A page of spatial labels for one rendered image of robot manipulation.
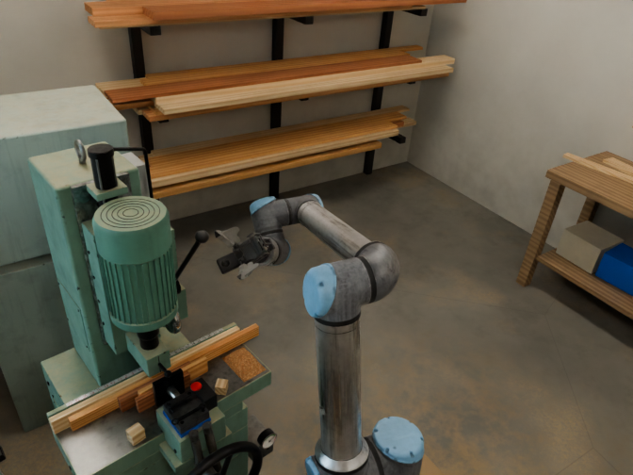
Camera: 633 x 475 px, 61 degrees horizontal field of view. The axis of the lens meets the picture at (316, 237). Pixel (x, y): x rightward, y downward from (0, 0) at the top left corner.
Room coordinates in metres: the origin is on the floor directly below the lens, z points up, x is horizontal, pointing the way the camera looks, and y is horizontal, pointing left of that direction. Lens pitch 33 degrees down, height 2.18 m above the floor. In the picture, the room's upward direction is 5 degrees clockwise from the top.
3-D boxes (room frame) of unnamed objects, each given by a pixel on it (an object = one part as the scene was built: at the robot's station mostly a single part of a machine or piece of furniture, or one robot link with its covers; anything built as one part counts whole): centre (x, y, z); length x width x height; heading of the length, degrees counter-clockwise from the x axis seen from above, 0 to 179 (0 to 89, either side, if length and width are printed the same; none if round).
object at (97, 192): (1.18, 0.54, 1.53); 0.08 x 0.08 x 0.17; 43
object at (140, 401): (1.04, 0.41, 0.92); 0.17 x 0.02 x 0.05; 133
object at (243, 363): (1.19, 0.20, 0.91); 0.12 x 0.09 x 0.03; 43
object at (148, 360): (1.09, 0.46, 1.03); 0.14 x 0.07 x 0.09; 43
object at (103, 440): (1.00, 0.36, 0.87); 0.61 x 0.30 x 0.06; 133
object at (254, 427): (1.15, 0.16, 0.58); 0.12 x 0.08 x 0.08; 43
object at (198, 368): (1.08, 0.39, 0.93); 0.22 x 0.01 x 0.06; 133
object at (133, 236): (1.08, 0.45, 1.35); 0.18 x 0.18 x 0.31
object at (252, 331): (1.12, 0.40, 0.92); 0.62 x 0.02 x 0.04; 133
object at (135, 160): (1.40, 0.56, 1.40); 0.10 x 0.06 x 0.16; 43
